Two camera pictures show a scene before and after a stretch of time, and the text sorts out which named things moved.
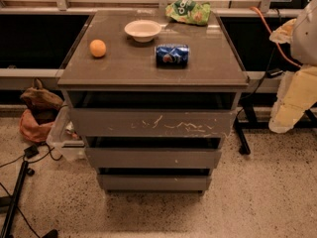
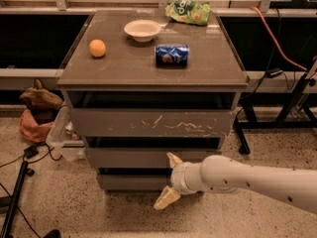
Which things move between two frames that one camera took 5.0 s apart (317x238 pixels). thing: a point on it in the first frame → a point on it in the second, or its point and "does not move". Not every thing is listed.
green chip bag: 187,11 does not move
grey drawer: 153,158 does not move
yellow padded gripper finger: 284,33 → 185,177
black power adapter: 31,152 does not move
